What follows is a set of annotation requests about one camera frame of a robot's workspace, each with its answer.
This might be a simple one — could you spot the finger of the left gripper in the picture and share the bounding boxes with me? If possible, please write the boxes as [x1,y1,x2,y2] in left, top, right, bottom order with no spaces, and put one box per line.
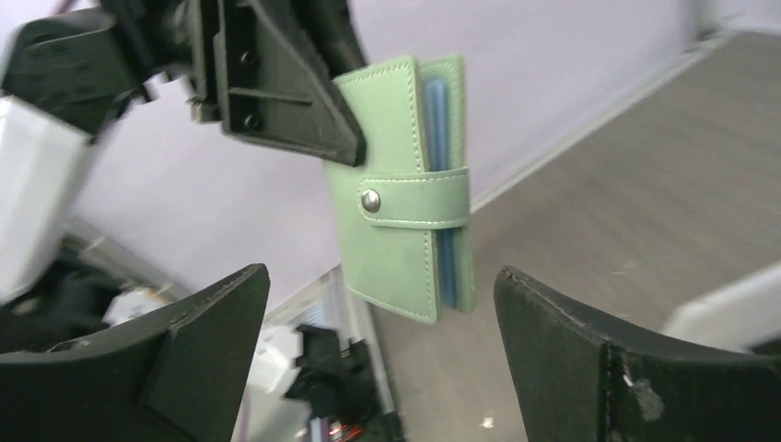
[270,0,367,76]
[189,0,367,167]

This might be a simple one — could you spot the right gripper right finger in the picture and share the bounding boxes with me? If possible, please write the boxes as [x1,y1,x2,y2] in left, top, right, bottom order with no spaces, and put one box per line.
[494,266,780,441]

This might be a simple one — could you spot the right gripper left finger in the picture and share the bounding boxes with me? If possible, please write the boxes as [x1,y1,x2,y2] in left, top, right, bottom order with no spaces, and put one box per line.
[1,264,270,441]

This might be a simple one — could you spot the green card holder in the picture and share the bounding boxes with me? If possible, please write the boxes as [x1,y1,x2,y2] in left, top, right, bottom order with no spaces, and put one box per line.
[324,54,475,324]

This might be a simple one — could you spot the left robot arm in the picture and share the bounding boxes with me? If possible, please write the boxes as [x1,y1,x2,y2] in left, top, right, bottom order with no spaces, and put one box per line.
[1,1,367,353]

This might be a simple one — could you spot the white plastic bin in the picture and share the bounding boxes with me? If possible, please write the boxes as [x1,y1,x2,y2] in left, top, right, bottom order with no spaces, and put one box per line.
[661,262,780,353]

